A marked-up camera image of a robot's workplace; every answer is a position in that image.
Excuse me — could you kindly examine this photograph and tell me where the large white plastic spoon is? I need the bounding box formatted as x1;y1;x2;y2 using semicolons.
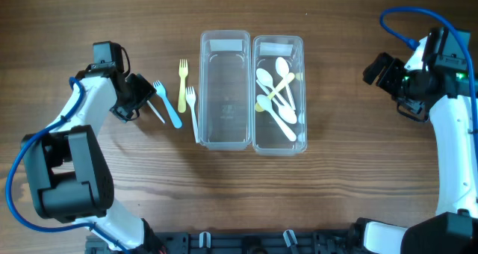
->
256;95;297;142

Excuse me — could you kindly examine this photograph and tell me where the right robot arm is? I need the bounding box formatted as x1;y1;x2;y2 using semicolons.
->
349;27;477;253

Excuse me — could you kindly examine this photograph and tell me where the white spoon with long handle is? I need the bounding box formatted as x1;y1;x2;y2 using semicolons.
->
255;67;292;109

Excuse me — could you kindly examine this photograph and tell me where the small white plastic spoon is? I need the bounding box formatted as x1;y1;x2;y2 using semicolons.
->
276;57;296;111

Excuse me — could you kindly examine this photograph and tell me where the clear plastic container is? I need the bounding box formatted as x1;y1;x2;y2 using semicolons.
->
252;35;308;155
199;30;252;151

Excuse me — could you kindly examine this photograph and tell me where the yellow plastic fork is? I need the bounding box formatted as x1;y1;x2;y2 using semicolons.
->
178;59;188;113

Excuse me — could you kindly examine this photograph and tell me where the light blue plastic fork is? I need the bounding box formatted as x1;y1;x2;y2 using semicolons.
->
153;80;182;128

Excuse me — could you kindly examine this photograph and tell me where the thin white plastic fork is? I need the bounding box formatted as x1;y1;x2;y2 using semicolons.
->
146;101;166;124

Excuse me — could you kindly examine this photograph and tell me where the white spoon with round bowl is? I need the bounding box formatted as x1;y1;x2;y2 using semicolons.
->
272;96;297;124

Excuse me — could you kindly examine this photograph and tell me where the left blue cable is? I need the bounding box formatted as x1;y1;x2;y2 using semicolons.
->
4;76;130;254

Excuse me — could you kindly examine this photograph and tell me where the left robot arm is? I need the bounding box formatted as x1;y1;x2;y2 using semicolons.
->
14;41;166;253

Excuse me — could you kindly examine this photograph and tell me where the yellow plastic spoon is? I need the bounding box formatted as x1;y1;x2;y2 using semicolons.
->
254;72;296;113

